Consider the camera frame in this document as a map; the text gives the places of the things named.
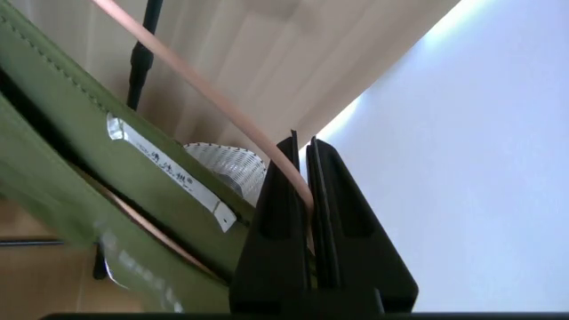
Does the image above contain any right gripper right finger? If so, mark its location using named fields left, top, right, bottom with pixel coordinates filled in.
left=306, top=136, right=419, bottom=312

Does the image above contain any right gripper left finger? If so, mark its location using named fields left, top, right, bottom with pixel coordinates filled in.
left=229, top=131, right=312, bottom=312

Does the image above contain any pink clothes hanger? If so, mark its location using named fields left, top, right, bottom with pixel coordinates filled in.
left=88, top=0, right=317, bottom=279

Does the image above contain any green garment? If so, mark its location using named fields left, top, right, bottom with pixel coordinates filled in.
left=0, top=0, right=257, bottom=315

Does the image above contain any white laundry basket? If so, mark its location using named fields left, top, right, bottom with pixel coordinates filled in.
left=183, top=141, right=268, bottom=208

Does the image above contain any black clothes rack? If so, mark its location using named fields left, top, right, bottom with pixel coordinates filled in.
left=0, top=0, right=164, bottom=281

